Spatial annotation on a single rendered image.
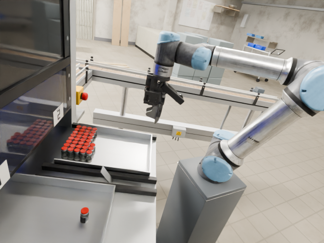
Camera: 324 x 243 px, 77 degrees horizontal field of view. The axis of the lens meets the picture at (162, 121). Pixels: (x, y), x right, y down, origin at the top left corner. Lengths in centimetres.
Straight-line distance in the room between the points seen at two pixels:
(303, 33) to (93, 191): 902
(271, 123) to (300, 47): 853
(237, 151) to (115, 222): 46
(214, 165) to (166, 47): 46
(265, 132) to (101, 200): 57
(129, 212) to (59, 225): 19
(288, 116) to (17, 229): 81
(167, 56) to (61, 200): 57
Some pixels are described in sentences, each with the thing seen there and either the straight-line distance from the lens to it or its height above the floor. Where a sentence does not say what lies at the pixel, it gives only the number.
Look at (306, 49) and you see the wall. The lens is 910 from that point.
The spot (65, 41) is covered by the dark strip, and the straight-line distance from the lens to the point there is 86.
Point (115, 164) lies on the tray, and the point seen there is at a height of 88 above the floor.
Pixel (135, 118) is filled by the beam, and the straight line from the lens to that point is 184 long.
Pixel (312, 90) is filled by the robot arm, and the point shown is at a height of 133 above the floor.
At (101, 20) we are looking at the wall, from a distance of 835.
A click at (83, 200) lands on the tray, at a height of 88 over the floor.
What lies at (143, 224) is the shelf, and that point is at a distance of 67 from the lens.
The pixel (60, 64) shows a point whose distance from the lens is 82.
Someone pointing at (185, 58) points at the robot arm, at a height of 131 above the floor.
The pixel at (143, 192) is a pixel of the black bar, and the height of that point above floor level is 89.
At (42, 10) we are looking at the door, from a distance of 72.
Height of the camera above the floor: 143
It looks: 28 degrees down
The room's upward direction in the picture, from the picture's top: 13 degrees clockwise
